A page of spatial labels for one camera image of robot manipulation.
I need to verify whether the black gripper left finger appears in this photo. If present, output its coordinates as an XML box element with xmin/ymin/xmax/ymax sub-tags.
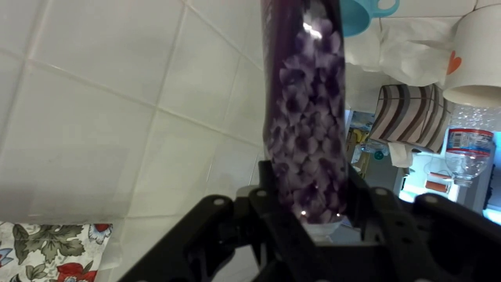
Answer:
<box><xmin>120</xmin><ymin>161</ymin><xmax>336</xmax><ymax>282</ymax></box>

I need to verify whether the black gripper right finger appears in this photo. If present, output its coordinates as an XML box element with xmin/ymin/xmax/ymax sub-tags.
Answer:
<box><xmin>334</xmin><ymin>168</ymin><xmax>501</xmax><ymax>282</ymax></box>

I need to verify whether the purple floral dish soap bottle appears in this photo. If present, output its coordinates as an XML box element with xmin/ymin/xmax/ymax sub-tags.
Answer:
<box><xmin>262</xmin><ymin>0</ymin><xmax>348</xmax><ymax>223</ymax></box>

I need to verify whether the clear water bottle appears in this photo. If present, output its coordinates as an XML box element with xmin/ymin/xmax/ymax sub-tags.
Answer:
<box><xmin>445</xmin><ymin>104</ymin><xmax>495</xmax><ymax>187</ymax></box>

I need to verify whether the striped tissue box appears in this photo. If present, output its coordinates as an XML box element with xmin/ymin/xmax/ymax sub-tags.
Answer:
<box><xmin>370</xmin><ymin>84</ymin><xmax>451</xmax><ymax>151</ymax></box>

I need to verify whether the white flower mug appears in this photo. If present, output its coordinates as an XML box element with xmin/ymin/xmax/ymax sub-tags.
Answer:
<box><xmin>444</xmin><ymin>4</ymin><xmax>501</xmax><ymax>107</ymax></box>

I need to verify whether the floral window curtain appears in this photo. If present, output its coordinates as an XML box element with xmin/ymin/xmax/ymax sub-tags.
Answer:
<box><xmin>0</xmin><ymin>220</ymin><xmax>113</xmax><ymax>282</ymax></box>

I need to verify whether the small teal bowl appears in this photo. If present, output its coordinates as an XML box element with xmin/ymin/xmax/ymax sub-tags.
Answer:
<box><xmin>340</xmin><ymin>0</ymin><xmax>401</xmax><ymax>37</ymax></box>

